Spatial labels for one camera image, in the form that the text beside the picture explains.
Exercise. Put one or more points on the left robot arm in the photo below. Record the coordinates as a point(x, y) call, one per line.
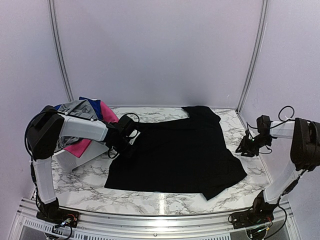
point(42, 134)

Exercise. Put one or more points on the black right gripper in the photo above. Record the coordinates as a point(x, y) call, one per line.
point(244, 148)

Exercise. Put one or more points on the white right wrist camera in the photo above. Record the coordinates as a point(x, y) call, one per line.
point(263, 124)

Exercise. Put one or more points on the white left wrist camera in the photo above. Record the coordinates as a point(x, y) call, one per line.
point(126, 125)

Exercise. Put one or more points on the aluminium front frame rail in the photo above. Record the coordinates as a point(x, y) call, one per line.
point(110, 226)

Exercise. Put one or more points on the right aluminium corner post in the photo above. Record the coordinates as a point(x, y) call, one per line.
point(255, 55)

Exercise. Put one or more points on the left aluminium corner post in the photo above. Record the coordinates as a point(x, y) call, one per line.
point(59, 50)

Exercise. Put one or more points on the grey garment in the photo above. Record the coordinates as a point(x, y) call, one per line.
point(67, 141)

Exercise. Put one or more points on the black t-shirt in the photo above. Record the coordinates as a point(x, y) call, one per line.
point(185, 156)

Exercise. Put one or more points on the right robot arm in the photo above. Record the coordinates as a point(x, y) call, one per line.
point(304, 155)

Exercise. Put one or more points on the white plastic laundry basket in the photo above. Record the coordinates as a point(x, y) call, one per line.
point(79, 153)

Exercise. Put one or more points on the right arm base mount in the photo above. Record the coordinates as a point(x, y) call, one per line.
point(245, 219)

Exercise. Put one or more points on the aluminium corner post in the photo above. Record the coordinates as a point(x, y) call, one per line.
point(255, 55)
point(59, 50)

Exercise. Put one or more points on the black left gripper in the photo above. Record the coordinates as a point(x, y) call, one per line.
point(130, 153)

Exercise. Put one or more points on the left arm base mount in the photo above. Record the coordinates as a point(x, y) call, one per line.
point(61, 218)

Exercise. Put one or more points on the blue garment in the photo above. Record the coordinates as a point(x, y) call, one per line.
point(83, 107)

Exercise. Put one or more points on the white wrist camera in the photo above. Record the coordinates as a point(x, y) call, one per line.
point(263, 124)
point(126, 125)

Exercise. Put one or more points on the pink garment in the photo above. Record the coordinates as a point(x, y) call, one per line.
point(95, 130)

